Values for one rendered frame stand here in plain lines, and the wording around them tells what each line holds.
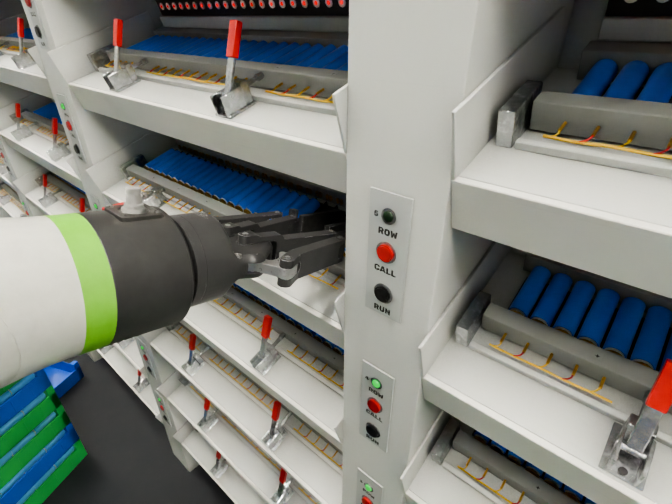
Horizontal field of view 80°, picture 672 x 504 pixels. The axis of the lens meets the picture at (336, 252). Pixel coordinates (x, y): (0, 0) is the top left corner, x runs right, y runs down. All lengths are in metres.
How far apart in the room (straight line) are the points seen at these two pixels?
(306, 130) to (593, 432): 0.35
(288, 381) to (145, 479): 0.93
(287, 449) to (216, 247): 0.55
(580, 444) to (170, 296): 0.33
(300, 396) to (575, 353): 0.38
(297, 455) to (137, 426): 0.93
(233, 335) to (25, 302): 0.50
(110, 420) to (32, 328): 1.45
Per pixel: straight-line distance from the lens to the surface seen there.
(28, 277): 0.26
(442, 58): 0.29
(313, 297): 0.48
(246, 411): 0.87
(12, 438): 1.42
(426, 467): 0.57
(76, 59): 0.86
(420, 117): 0.30
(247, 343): 0.71
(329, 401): 0.61
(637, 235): 0.28
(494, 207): 0.29
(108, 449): 1.63
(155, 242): 0.29
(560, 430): 0.40
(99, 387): 1.84
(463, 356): 0.41
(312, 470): 0.79
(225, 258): 0.32
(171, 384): 1.20
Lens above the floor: 1.21
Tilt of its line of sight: 30 degrees down
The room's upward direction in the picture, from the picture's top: straight up
